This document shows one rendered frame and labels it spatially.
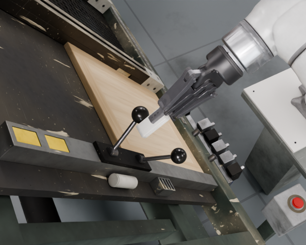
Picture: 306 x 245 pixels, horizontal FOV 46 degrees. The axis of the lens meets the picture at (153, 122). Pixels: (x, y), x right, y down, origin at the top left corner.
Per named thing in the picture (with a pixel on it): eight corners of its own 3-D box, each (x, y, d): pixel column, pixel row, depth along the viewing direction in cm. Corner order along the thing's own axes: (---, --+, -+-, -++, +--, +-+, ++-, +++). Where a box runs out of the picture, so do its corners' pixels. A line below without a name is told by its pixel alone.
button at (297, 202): (304, 206, 129) (306, 204, 128) (295, 211, 128) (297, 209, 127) (297, 197, 131) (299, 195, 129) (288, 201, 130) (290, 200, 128)
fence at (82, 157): (210, 191, 137) (218, 185, 136) (-3, 160, 56) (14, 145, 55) (203, 180, 139) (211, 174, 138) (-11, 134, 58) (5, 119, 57)
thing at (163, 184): (167, 196, 101) (176, 190, 100) (155, 195, 95) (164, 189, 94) (161, 184, 103) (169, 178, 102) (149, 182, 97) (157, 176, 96)
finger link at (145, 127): (169, 117, 73) (167, 116, 72) (143, 138, 75) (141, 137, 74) (162, 106, 74) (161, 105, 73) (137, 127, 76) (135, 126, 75)
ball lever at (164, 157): (140, 168, 90) (189, 164, 84) (131, 166, 86) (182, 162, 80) (140, 153, 91) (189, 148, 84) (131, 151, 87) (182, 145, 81)
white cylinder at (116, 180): (110, 189, 78) (130, 191, 85) (121, 182, 77) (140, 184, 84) (105, 178, 80) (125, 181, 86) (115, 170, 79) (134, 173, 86)
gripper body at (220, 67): (238, 64, 63) (196, 96, 66) (250, 79, 71) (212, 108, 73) (215, 36, 67) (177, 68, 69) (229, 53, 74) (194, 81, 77)
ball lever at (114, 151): (118, 163, 79) (155, 114, 77) (108, 161, 75) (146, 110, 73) (108, 152, 81) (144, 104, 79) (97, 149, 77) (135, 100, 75)
